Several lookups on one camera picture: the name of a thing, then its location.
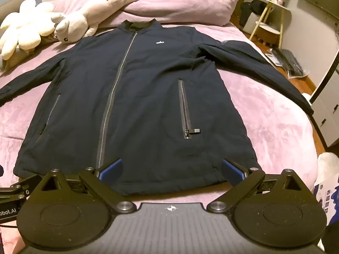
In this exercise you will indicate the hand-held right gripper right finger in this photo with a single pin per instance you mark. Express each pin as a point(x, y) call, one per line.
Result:
point(233, 169)

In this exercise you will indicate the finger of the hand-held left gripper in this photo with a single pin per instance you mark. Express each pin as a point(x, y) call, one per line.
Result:
point(25, 187)

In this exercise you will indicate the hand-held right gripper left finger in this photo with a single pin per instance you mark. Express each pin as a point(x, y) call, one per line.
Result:
point(112, 168)

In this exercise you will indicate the navy zip jacket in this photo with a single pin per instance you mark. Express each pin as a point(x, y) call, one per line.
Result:
point(148, 105)

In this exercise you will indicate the pink bed blanket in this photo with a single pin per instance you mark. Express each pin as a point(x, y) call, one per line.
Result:
point(264, 105)

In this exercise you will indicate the white fluffy cloth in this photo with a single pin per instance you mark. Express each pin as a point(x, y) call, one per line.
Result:
point(328, 164)

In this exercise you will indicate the white box with blue print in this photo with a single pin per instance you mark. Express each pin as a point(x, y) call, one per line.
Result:
point(327, 198)

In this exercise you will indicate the white cabinet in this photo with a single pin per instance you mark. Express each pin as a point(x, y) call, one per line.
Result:
point(327, 111)

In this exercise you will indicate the black keyboard in plastic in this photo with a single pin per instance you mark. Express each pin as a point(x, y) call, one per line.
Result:
point(291, 60)

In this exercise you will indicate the white round side table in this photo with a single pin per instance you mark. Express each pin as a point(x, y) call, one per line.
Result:
point(267, 29)

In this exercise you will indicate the long white rabbit plush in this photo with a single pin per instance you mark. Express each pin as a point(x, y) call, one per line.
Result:
point(76, 21)

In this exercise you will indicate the cream flower plush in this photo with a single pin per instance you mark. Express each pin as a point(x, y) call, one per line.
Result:
point(21, 29)

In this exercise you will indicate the black cloth on table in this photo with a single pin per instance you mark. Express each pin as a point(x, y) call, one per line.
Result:
point(251, 9)

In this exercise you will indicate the pink duvet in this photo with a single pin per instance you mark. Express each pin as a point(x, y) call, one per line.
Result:
point(185, 2)

